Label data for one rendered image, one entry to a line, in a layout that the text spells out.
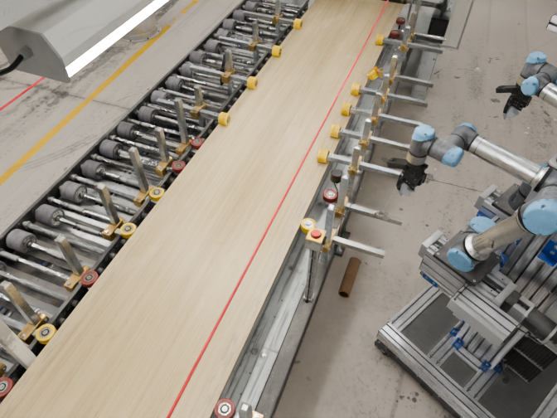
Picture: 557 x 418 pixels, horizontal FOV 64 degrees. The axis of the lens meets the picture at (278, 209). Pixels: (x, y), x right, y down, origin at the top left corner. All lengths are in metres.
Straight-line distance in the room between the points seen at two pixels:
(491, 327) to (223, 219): 1.37
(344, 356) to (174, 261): 1.30
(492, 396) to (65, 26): 2.66
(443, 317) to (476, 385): 0.43
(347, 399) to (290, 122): 1.74
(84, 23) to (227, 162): 1.94
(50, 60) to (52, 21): 0.06
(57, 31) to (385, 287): 2.81
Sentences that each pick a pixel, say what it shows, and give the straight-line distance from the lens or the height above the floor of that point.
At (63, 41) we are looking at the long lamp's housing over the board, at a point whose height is 2.36.
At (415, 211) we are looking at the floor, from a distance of 3.79.
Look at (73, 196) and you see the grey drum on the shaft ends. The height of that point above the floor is 0.83.
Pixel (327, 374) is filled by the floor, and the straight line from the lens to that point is 2.93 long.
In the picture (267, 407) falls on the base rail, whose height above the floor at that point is 0.70.
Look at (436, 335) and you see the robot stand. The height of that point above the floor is 0.21.
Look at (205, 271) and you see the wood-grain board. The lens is 2.20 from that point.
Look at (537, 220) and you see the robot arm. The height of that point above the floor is 1.59.
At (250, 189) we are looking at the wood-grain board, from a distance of 2.52.
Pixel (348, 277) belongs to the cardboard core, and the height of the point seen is 0.08.
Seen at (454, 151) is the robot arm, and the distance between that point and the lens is 1.75.
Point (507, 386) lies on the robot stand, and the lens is 2.96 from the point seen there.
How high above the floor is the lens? 2.71
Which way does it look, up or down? 48 degrees down
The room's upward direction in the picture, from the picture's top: 1 degrees clockwise
